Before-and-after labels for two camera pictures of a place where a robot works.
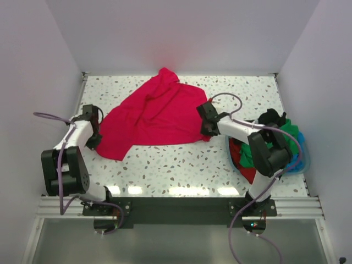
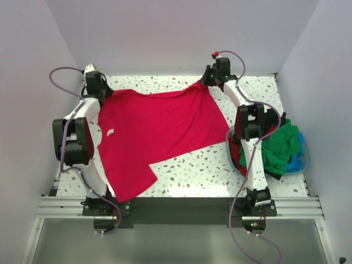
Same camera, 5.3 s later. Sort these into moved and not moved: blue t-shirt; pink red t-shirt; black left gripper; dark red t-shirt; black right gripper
Moved: pink red t-shirt; black right gripper; black left gripper
Not moved: blue t-shirt; dark red t-shirt
